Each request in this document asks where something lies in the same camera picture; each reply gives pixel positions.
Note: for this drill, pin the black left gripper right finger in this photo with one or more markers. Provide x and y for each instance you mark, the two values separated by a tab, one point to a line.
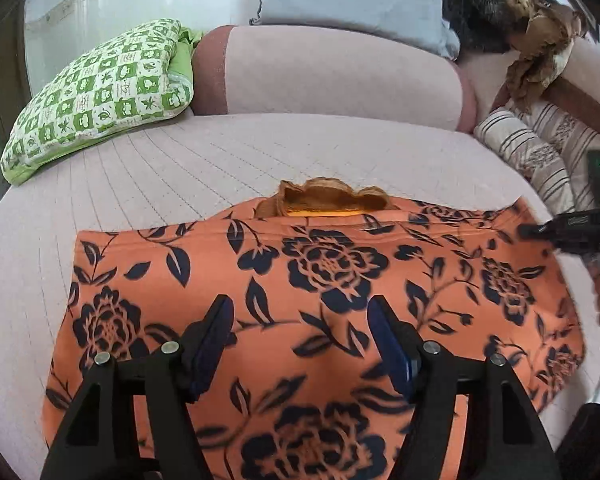
398	345

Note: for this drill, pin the striped beige pillow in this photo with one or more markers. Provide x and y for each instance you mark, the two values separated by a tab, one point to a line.
546	146

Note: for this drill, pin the black fluffy fabric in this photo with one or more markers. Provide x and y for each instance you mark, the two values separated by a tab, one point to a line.
482	26

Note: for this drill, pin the pink bolster cushion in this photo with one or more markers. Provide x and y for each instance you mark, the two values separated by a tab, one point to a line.
324	71

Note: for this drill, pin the green patterned pillow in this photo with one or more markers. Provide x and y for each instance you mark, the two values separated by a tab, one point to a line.
142	76

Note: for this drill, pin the orange floral garment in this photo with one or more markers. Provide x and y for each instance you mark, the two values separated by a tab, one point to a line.
300	392

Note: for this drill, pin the quilted pink bed mattress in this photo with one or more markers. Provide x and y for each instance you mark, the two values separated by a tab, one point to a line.
193	168

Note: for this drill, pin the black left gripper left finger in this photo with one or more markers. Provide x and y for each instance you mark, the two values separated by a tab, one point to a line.
203	343

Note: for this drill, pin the brown crumpled cloth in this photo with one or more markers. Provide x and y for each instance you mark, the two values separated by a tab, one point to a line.
547	34

